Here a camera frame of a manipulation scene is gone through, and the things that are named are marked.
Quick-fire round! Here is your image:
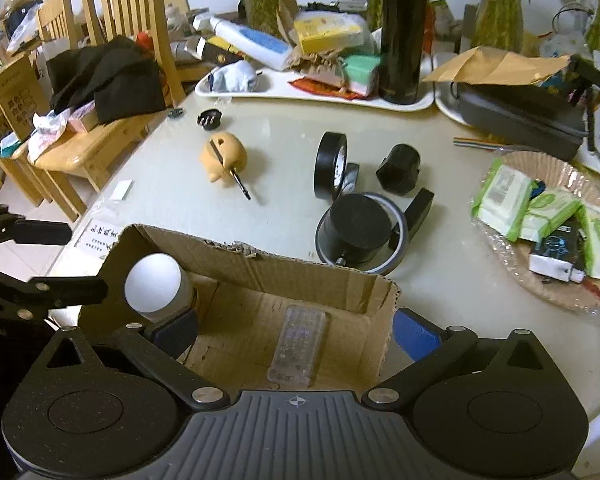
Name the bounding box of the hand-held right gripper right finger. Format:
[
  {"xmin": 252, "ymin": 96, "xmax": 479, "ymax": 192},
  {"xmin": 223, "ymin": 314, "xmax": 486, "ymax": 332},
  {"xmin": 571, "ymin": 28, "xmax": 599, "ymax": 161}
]
[{"xmin": 361, "ymin": 308, "xmax": 563, "ymax": 409}]

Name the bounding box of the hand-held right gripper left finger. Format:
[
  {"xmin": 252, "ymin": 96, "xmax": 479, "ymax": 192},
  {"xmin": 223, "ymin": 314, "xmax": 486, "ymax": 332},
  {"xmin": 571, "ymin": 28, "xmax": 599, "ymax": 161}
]
[{"xmin": 32, "ymin": 307, "xmax": 231, "ymax": 411}]

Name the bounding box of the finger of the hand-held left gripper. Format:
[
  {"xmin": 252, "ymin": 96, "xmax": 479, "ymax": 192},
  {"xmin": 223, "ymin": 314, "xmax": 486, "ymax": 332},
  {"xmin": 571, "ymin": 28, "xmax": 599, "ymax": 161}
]
[
  {"xmin": 0, "ymin": 204, "xmax": 73, "ymax": 252},
  {"xmin": 0, "ymin": 262, "xmax": 109, "ymax": 333}
]

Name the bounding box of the white light bulb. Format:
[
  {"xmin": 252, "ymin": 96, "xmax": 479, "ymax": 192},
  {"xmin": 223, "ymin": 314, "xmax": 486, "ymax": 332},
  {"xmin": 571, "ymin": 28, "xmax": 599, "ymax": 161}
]
[{"xmin": 124, "ymin": 252, "xmax": 197, "ymax": 324}]

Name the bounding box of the brown cardboard box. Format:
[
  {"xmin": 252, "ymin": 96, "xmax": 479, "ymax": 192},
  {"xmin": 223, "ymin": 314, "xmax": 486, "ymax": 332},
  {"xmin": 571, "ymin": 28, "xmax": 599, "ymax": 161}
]
[{"xmin": 78, "ymin": 224, "xmax": 402, "ymax": 391}]

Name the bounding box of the black round lid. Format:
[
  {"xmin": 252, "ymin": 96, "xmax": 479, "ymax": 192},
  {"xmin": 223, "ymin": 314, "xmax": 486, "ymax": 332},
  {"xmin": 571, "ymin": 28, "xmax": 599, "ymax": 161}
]
[{"xmin": 328, "ymin": 193, "xmax": 402, "ymax": 267}]

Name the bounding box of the white paper note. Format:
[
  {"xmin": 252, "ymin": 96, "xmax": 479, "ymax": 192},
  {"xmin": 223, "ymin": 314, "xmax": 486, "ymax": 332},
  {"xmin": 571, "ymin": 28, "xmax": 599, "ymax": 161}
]
[{"xmin": 74, "ymin": 219, "xmax": 120, "ymax": 262}]

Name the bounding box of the crumpled white plastic bag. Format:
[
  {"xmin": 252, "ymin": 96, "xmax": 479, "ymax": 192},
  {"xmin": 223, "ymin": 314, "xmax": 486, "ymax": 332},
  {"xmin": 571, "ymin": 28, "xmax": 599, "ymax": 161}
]
[{"xmin": 26, "ymin": 109, "xmax": 75, "ymax": 157}]

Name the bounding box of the clear-cased remote control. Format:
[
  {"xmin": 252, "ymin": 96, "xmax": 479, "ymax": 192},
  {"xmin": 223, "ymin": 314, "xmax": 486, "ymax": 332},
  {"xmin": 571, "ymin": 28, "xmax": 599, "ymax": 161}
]
[{"xmin": 267, "ymin": 304, "xmax": 329, "ymax": 389}]

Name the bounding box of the pink box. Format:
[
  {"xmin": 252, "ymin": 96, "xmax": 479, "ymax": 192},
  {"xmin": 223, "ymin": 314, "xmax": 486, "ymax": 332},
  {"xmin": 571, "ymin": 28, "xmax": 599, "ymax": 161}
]
[{"xmin": 64, "ymin": 100, "xmax": 102, "ymax": 134}]

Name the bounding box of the black rectangular block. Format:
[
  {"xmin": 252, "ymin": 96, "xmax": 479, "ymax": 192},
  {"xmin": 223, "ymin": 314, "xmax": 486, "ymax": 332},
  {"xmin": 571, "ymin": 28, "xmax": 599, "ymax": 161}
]
[{"xmin": 404, "ymin": 187, "xmax": 436, "ymax": 242}]

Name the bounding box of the wicker basket with plastic liner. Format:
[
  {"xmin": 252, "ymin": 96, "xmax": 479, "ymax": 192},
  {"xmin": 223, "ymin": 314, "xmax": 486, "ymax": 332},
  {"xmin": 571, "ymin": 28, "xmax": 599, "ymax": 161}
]
[{"xmin": 471, "ymin": 151, "xmax": 600, "ymax": 315}]

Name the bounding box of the printed cardboard carton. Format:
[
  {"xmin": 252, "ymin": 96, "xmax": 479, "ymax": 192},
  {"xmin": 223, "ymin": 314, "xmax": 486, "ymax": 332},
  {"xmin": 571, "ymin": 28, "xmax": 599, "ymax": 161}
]
[{"xmin": 0, "ymin": 54, "xmax": 52, "ymax": 163}]

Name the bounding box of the black and white box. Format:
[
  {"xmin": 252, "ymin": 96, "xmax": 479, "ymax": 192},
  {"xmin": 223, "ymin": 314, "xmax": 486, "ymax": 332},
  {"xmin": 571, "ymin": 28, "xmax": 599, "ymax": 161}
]
[{"xmin": 528, "ymin": 220, "xmax": 588, "ymax": 286}]

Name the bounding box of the large green wipes pack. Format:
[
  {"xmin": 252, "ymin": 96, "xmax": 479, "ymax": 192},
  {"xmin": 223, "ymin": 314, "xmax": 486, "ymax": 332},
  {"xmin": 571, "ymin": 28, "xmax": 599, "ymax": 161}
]
[{"xmin": 470, "ymin": 157, "xmax": 546, "ymax": 243}]

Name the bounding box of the black cloth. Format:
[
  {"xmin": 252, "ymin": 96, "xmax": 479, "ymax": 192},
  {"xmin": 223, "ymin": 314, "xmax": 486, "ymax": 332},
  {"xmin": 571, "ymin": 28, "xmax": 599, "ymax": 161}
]
[{"xmin": 45, "ymin": 35, "xmax": 167, "ymax": 126}]

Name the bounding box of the black power adapter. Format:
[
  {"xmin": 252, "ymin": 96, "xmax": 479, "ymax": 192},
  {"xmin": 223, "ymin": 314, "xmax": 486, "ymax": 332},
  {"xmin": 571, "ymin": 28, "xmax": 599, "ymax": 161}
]
[{"xmin": 375, "ymin": 143, "xmax": 422, "ymax": 196}]

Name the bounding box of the yellow pig toy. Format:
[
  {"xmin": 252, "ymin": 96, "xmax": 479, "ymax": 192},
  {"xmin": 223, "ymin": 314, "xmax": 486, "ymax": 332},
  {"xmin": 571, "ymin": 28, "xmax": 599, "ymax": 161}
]
[{"xmin": 201, "ymin": 131, "xmax": 247, "ymax": 186}]

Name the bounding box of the black electrical tape roll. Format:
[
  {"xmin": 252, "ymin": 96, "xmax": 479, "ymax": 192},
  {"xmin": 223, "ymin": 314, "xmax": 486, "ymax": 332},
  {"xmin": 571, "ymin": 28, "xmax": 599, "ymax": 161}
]
[{"xmin": 313, "ymin": 131, "xmax": 349, "ymax": 201}]

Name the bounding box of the wooden chair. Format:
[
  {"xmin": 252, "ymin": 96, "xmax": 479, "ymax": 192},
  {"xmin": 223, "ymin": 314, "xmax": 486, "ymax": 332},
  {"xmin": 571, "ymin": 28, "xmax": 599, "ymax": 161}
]
[
  {"xmin": 27, "ymin": 0, "xmax": 189, "ymax": 224},
  {"xmin": 0, "ymin": 0, "xmax": 81, "ymax": 208}
]

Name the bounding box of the round white plate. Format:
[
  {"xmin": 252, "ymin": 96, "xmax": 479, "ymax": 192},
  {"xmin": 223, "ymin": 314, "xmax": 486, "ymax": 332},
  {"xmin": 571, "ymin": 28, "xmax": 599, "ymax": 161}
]
[{"xmin": 433, "ymin": 80, "xmax": 481, "ymax": 128}]

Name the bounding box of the black zip case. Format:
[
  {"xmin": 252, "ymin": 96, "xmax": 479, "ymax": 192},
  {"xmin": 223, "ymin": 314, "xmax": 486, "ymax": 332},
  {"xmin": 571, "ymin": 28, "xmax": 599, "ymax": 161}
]
[{"xmin": 452, "ymin": 81, "xmax": 589, "ymax": 162}]

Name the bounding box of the grey white plush toy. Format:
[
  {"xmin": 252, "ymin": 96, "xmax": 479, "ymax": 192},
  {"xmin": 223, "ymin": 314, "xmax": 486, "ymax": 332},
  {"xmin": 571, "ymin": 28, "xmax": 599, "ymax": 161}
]
[{"xmin": 207, "ymin": 59, "xmax": 259, "ymax": 94}]

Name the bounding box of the black tube silver cap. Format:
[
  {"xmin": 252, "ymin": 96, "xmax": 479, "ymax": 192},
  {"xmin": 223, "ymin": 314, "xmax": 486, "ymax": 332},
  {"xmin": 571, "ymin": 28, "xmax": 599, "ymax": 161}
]
[{"xmin": 171, "ymin": 35, "xmax": 247, "ymax": 69}]

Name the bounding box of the long white tray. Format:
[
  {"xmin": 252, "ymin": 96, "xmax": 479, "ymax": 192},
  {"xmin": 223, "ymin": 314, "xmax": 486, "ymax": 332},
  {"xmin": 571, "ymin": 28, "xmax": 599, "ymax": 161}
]
[{"xmin": 194, "ymin": 51, "xmax": 434, "ymax": 112}]

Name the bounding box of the red foil packet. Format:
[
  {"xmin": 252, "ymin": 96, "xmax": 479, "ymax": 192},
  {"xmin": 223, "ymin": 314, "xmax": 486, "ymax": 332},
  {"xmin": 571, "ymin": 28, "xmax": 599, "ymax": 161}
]
[{"xmin": 288, "ymin": 76, "xmax": 362, "ymax": 102}]

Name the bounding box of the brown paper envelope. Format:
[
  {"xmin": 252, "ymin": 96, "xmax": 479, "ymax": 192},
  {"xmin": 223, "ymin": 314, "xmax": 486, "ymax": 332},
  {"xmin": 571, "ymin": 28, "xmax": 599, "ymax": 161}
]
[{"xmin": 422, "ymin": 45, "xmax": 572, "ymax": 87}]

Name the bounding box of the white blue lotion tube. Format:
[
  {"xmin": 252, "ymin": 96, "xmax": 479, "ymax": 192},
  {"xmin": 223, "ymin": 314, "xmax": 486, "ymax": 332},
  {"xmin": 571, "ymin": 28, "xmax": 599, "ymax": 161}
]
[{"xmin": 192, "ymin": 13, "xmax": 294, "ymax": 72}]

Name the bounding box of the brown crumpled paper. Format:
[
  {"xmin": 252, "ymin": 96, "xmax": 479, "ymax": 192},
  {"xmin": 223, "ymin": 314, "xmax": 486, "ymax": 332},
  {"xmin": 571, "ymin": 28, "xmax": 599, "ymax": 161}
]
[{"xmin": 276, "ymin": 0, "xmax": 353, "ymax": 87}]

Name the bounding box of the black thermos bottle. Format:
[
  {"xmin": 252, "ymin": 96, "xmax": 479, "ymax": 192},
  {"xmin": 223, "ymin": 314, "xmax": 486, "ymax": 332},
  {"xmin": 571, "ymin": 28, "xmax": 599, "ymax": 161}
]
[{"xmin": 378, "ymin": 0, "xmax": 429, "ymax": 105}]

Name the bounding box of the black clamp gadget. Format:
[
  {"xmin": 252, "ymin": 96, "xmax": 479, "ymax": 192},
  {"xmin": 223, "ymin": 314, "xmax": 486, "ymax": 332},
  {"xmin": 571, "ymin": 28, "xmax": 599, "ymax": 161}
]
[{"xmin": 566, "ymin": 53, "xmax": 600, "ymax": 107}]

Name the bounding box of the yellow cardboard box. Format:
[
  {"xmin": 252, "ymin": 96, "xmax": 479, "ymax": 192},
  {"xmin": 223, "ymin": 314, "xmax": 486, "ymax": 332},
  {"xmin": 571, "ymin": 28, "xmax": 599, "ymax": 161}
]
[{"xmin": 293, "ymin": 9, "xmax": 372, "ymax": 56}]

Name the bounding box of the rainbow ribbon cable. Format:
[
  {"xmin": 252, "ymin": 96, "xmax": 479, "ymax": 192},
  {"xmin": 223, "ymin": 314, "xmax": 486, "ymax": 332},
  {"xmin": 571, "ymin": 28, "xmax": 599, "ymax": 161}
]
[{"xmin": 452, "ymin": 135, "xmax": 507, "ymax": 151}]

